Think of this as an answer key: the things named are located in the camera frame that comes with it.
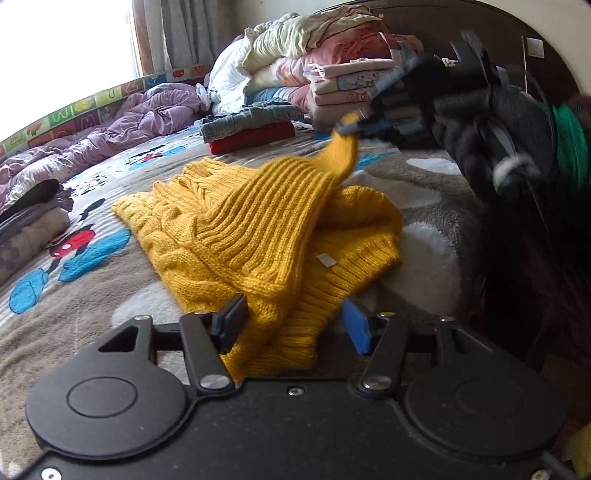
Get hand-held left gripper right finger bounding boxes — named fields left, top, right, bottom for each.
left=342, top=298, right=490, bottom=400

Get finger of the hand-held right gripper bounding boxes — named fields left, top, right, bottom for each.
left=335, top=111, right=419, bottom=139
left=372, top=58, right=423, bottom=100

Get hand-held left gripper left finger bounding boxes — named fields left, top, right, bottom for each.
left=97, top=293, right=250, bottom=398

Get yellow knit sweater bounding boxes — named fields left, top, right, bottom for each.
left=111, top=111, right=404, bottom=384

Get stack of folded pink clothes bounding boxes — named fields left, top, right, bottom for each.
left=307, top=58, right=402, bottom=132

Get person's right hand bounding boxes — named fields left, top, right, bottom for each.
left=434, top=85, right=557, bottom=204

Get pink quilt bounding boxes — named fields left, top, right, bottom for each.
left=259, top=32, right=423, bottom=107

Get dark wooden headboard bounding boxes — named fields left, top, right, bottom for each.
left=342, top=0, right=573, bottom=93

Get blue cloth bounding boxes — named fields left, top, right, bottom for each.
left=245, top=85, right=301, bottom=107

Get folded red garment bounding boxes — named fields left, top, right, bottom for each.
left=209, top=121, right=296, bottom=155

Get cream cloth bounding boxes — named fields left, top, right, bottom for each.
left=242, top=11, right=384, bottom=70

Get folded blue jeans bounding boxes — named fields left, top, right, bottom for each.
left=199, top=102, right=305, bottom=144

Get white duvet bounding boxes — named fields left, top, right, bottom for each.
left=205, top=44, right=278, bottom=116

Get grey curtain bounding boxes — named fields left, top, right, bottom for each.
left=159, top=0, right=247, bottom=70

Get purple duvet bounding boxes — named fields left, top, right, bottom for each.
left=0, top=82, right=208, bottom=208

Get black garment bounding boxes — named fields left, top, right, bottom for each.
left=7, top=179, right=63, bottom=210

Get colourful alphabet foam mat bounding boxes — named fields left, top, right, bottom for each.
left=0, top=62, right=213, bottom=160

